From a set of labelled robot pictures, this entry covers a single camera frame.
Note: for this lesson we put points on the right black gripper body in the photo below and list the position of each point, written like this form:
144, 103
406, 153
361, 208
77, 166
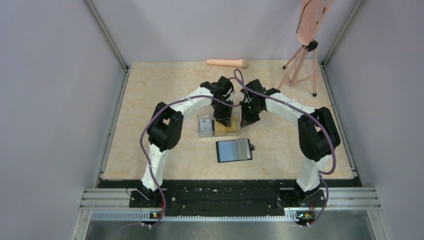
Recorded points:
249, 108

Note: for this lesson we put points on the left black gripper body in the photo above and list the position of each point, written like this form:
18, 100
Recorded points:
221, 110

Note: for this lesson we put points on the gold credit card stack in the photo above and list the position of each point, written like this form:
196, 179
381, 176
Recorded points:
220, 130

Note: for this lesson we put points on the clear plastic card box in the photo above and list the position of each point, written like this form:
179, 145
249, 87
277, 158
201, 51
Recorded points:
235, 117

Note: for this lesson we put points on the black card holder wallet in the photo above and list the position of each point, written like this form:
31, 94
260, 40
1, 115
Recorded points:
236, 150

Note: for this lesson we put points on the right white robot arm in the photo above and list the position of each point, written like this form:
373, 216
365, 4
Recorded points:
317, 132

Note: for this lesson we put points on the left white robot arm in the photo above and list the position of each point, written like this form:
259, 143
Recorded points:
164, 130

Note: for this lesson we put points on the silver credit card stack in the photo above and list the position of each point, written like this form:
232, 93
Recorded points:
206, 125

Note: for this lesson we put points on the pink microphone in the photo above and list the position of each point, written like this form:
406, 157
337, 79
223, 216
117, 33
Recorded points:
236, 63

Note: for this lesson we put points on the pink tripod stand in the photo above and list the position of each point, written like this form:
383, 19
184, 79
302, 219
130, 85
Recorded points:
295, 64

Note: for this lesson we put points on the pink board on tripod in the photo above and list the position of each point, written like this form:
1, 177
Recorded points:
312, 15

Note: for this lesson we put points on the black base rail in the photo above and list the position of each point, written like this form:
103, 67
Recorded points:
220, 198

